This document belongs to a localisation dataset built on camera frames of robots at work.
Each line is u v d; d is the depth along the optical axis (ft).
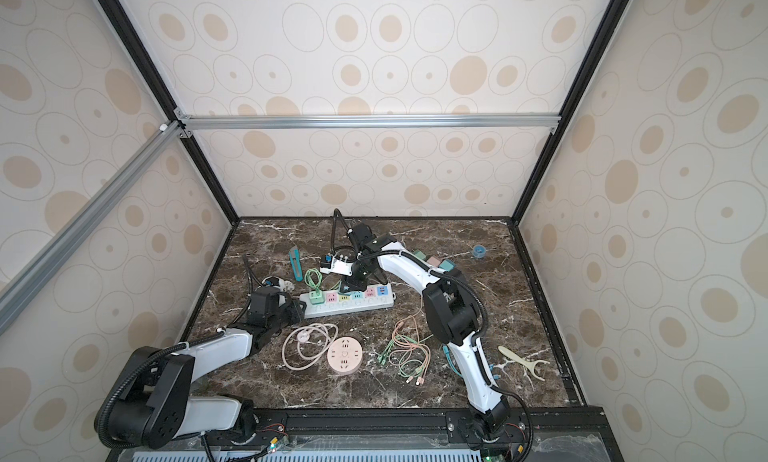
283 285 2.77
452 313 1.84
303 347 2.87
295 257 3.48
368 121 3.16
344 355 2.73
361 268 2.63
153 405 1.37
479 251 3.59
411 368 2.73
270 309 2.38
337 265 2.67
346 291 2.89
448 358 2.79
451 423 2.44
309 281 3.18
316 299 2.94
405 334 2.93
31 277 1.73
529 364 2.75
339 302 3.09
